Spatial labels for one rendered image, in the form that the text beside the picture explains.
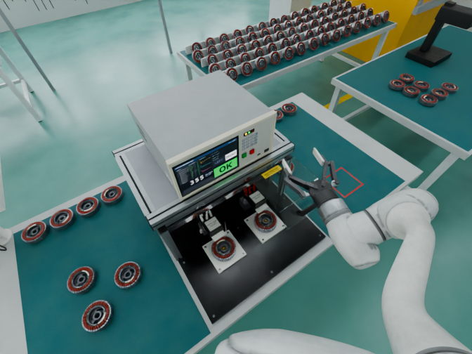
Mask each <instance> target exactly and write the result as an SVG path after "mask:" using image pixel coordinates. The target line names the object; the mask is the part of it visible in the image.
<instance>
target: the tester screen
mask: <svg viewBox="0 0 472 354"><path fill-rule="evenodd" d="M234 150H237V139H234V140H232V141H230V142H228V143H226V144H223V145H221V146H219V147H217V148H215V149H213V150H211V151H209V152H207V153H205V154H203V155H201V156H199V157H197V158H195V159H193V160H191V161H189V162H186V163H184V164H182V165H180V166H178V167H176V168H175V169H174V171H175V173H176V176H177V179H178V182H179V185H180V187H181V191H182V193H183V195H186V194H187V193H189V192H191V191H193V190H195V189H196V188H198V187H200V186H202V185H204V184H205V183H208V182H209V181H212V180H213V179H215V176H214V169H215V168H217V167H219V166H221V165H223V164H225V163H226V162H229V161H230V160H232V159H234V158H237V155H236V156H234V157H232V158H230V159H228V160H226V161H224V162H222V163H220V164H219V165H217V166H215V167H214V166H213V161H215V160H217V159H219V158H221V157H223V156H225V155H227V154H229V153H231V152H232V151H234ZM236 167H237V166H236ZM234 168H235V167H234ZM234 168H232V169H234ZM232 169H230V170H232ZM230 170H228V171H230ZM228 171H226V172H228ZM226 172H225V173H226ZM203 174H204V179H202V180H201V181H203V180H205V179H207V178H208V177H210V176H212V179H210V180H209V181H207V182H205V183H203V184H201V185H199V186H197V187H196V188H193V189H191V190H190V191H188V192H186V193H184V192H183V191H184V190H186V189H188V188H190V187H192V186H194V185H196V184H197V183H199V182H201V181H199V182H197V183H195V184H193V185H190V183H189V182H190V181H192V180H194V179H196V178H198V177H200V176H201V175H203ZM223 174H224V173H222V174H221V175H223ZM221 175H219V176H221ZM217 177H218V176H217ZM217 177H216V178H217Z"/></svg>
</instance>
